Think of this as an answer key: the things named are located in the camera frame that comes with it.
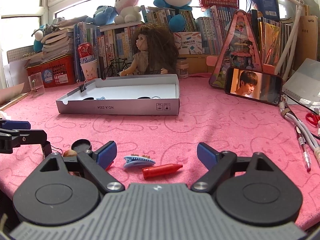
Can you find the black cap upward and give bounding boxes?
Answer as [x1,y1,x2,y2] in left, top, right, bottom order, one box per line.
[71,139,92,153]

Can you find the brown hazelnut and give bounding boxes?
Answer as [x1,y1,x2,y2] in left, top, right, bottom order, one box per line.
[63,149,78,157]

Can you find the blue bear hair clip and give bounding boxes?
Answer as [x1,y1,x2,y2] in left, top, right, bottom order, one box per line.
[124,155,156,169]

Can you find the red crayon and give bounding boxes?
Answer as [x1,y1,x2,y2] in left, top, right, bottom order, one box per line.
[105,161,114,171]
[142,164,183,180]

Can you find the large black binder clip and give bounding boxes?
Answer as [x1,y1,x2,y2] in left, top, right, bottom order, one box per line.
[51,145,63,155]

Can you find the pink rabbit table cloth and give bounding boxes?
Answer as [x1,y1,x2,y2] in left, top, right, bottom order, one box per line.
[6,74,319,229]

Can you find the small binder clip on tray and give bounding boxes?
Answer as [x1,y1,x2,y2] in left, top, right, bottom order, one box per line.
[76,80,88,93]

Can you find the red plastic basket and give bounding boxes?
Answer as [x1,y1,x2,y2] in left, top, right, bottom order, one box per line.
[26,55,76,88]

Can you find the blue white plush at left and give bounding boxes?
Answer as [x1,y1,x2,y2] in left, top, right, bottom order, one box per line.
[32,23,49,53]

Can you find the white cat paper cup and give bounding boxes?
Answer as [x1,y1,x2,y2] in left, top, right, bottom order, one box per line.
[81,60,98,81]

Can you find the red pen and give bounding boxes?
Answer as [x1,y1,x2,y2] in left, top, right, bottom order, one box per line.
[295,126,311,172]

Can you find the black smartphone playing video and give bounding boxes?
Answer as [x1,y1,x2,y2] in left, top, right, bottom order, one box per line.
[225,68,283,106]

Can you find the white cardboard box tray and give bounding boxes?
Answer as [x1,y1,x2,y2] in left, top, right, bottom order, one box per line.
[56,74,180,115]

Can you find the stack of books on basket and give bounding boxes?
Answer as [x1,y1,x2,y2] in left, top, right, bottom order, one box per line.
[22,15,87,63]

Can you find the miniature black bicycle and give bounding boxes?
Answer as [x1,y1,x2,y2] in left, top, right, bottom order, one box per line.
[102,58,131,79]

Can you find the red beer can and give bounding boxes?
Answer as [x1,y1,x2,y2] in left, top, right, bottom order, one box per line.
[78,42,96,64]

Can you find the small brown jar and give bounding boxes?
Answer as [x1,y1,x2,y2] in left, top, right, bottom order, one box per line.
[176,59,189,79]

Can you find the red scissors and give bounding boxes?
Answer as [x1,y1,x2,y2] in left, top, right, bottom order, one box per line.
[305,113,320,127]

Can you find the pink triangular toy case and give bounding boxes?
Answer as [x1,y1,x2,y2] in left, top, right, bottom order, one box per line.
[206,5,274,88]

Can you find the brown haired doll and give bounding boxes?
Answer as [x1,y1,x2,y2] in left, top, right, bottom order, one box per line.
[119,23,179,76]

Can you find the label printer box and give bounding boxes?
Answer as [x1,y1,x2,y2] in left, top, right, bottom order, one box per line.
[173,32,203,55]

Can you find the row of standing books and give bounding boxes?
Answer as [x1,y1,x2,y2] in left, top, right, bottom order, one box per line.
[73,5,299,80]

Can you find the small blue bear plush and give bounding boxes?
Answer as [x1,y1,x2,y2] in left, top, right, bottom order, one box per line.
[85,5,117,26]

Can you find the pink white rabbit plush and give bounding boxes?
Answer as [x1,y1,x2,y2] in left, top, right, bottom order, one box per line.
[114,0,142,24]

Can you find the white braided cable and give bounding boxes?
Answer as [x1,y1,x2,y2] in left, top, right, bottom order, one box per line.
[278,94,320,167]

